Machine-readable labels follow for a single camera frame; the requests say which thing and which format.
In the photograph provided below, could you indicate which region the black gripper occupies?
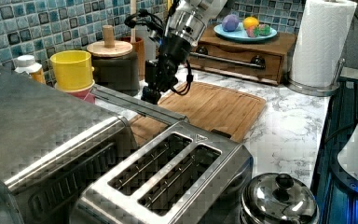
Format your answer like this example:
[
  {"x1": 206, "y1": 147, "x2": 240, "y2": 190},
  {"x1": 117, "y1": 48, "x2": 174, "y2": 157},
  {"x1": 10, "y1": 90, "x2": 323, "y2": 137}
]
[{"x1": 141, "y1": 35, "x2": 193, "y2": 105}]

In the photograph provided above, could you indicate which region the glass oven door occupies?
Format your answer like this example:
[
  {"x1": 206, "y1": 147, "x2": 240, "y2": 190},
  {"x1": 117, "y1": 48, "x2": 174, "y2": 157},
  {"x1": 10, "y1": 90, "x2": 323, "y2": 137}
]
[{"x1": 91, "y1": 84, "x2": 189, "y2": 125}]

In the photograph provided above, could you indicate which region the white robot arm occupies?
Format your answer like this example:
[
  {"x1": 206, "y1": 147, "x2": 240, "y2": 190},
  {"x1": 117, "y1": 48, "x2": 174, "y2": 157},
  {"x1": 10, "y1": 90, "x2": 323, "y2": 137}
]
[{"x1": 141, "y1": 0, "x2": 233, "y2": 105}]

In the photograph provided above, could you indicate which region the stainless steel toaster oven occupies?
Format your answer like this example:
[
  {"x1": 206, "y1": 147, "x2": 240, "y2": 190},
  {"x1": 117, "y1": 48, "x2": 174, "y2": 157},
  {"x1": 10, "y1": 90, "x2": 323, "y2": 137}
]
[{"x1": 0, "y1": 67, "x2": 137, "y2": 224}]

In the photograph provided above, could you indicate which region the brown utensil holder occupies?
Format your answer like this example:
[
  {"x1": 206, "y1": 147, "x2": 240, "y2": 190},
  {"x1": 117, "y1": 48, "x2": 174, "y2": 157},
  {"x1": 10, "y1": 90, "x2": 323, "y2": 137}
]
[{"x1": 121, "y1": 36, "x2": 145, "y2": 80}]

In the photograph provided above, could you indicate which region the dark canister wooden lid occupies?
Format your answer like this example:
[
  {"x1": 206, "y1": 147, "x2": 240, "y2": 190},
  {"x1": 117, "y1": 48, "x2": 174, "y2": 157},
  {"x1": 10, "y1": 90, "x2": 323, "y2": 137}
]
[{"x1": 86, "y1": 24, "x2": 141, "y2": 97}]

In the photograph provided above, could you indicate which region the pink cup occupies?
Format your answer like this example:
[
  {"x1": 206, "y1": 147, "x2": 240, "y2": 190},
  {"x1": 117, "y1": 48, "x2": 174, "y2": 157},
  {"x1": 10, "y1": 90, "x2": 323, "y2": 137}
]
[{"x1": 54, "y1": 81, "x2": 95, "y2": 104}]

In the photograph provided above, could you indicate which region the bamboo cutting board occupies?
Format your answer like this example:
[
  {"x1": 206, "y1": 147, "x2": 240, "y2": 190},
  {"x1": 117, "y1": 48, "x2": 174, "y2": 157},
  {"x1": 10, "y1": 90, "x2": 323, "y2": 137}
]
[{"x1": 129, "y1": 80, "x2": 268, "y2": 147}]

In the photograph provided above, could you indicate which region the purple toy fruit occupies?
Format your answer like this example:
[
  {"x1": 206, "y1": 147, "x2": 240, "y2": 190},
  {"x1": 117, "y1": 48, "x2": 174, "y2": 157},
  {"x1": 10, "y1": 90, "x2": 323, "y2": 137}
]
[{"x1": 222, "y1": 14, "x2": 240, "y2": 32}]

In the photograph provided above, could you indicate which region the yellow mug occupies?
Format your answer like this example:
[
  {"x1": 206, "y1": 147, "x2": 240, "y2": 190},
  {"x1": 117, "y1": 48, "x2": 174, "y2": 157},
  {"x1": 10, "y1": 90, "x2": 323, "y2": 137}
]
[{"x1": 50, "y1": 50, "x2": 94, "y2": 91}]

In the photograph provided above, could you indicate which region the light blue plate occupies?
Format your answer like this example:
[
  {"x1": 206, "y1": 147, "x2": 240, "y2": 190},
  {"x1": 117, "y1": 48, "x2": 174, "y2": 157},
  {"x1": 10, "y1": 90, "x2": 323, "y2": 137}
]
[{"x1": 213, "y1": 23, "x2": 278, "y2": 43}]

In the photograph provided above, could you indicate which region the yellow toy fruit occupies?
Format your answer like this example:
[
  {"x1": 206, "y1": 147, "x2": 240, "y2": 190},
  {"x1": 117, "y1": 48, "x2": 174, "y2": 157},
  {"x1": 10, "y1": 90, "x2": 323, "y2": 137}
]
[{"x1": 242, "y1": 17, "x2": 259, "y2": 29}]

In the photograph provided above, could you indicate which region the stainless steel two-slot toaster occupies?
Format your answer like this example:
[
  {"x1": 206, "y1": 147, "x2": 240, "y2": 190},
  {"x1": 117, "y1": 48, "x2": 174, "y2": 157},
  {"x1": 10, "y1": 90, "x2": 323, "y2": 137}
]
[{"x1": 70, "y1": 122, "x2": 253, "y2": 224}]

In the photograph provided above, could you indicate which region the wooden drawer box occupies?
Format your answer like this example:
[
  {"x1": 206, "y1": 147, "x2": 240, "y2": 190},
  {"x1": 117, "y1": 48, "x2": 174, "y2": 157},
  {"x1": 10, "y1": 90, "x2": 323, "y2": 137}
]
[{"x1": 188, "y1": 25, "x2": 296, "y2": 86}]

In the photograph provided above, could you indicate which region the red green toy strawberry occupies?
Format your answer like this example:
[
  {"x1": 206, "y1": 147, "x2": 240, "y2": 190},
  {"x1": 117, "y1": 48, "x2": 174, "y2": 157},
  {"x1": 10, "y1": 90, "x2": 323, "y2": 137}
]
[{"x1": 258, "y1": 24, "x2": 270, "y2": 36}]

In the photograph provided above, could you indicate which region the orange bottle white cap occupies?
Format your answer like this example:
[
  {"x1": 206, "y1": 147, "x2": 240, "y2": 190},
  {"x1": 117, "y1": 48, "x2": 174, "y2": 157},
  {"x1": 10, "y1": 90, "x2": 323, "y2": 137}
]
[{"x1": 15, "y1": 55, "x2": 46, "y2": 84}]

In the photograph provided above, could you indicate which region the steel paper towel holder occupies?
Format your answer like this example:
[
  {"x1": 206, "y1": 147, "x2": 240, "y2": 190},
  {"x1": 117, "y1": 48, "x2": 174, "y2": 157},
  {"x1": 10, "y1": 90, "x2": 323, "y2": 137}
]
[{"x1": 284, "y1": 58, "x2": 346, "y2": 97}]

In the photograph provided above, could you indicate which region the white paper towel roll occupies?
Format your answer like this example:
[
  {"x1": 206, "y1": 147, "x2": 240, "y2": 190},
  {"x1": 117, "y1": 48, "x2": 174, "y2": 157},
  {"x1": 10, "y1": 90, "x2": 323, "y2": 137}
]
[{"x1": 289, "y1": 0, "x2": 357, "y2": 87}]

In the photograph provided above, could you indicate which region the steel pot lid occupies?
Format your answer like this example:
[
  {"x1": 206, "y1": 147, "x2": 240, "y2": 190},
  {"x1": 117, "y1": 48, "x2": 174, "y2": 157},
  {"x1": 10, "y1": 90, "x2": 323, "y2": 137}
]
[{"x1": 240, "y1": 173, "x2": 320, "y2": 224}]

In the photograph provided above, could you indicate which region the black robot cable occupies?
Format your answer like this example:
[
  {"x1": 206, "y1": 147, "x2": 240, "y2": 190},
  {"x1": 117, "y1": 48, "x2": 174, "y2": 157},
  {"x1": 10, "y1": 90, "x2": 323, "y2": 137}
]
[{"x1": 123, "y1": 0, "x2": 195, "y2": 96}]

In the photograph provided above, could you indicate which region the black drawer handle bar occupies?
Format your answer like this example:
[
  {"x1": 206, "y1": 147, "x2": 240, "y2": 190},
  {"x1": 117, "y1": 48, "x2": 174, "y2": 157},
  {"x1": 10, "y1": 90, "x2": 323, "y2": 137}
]
[{"x1": 190, "y1": 47, "x2": 266, "y2": 69}]

